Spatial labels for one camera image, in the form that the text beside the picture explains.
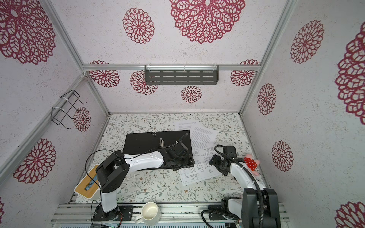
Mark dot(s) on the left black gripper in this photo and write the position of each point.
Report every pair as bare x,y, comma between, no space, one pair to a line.
187,163

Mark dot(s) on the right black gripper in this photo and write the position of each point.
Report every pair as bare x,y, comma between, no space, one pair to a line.
215,160

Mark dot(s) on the technical drawing paper sheet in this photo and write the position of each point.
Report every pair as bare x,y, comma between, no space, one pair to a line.
202,170

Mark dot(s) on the text printed paper sheet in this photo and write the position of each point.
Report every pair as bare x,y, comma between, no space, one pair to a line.
185,125
202,138

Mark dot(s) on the red black file folder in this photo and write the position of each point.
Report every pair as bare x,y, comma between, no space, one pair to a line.
138,143

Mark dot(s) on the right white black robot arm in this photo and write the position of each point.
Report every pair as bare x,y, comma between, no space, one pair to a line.
259,206

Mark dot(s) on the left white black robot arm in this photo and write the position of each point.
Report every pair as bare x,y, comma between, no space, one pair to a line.
111,173

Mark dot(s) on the pink plush toy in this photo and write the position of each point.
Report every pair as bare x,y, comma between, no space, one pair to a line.
252,164

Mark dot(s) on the white ceramic mug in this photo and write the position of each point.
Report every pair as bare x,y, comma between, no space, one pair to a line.
150,214

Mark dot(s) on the wooden tray with white rim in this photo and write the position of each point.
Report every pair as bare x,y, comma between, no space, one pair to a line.
88,188

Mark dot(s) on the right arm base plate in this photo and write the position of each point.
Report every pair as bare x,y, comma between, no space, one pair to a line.
218,213

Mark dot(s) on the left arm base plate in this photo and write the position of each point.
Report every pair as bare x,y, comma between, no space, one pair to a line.
125,212

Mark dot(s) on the grey metal wall shelf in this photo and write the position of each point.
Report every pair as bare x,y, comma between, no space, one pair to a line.
183,76

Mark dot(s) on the black wire wall rack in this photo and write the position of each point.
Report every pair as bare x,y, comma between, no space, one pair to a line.
59,113

